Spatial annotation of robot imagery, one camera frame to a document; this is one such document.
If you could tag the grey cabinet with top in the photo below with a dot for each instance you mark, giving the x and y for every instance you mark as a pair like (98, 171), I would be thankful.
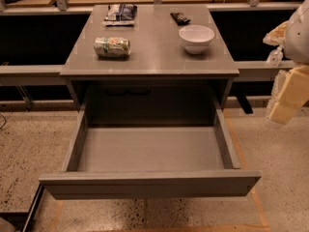
(159, 83)

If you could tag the white ceramic bowl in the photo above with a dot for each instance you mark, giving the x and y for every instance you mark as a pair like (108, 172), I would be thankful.
(196, 38)

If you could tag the green white 7up can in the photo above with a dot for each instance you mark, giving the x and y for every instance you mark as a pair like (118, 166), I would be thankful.
(112, 47)

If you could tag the small black snack packet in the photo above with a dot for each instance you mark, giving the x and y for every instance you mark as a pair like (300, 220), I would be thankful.
(180, 18)

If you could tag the blue white chip bag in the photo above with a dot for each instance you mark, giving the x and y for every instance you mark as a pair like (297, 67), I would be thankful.
(120, 15)

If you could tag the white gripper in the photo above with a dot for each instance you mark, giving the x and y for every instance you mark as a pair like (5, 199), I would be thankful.
(298, 38)

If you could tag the open grey top drawer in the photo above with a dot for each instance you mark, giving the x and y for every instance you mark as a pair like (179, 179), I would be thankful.
(150, 149)

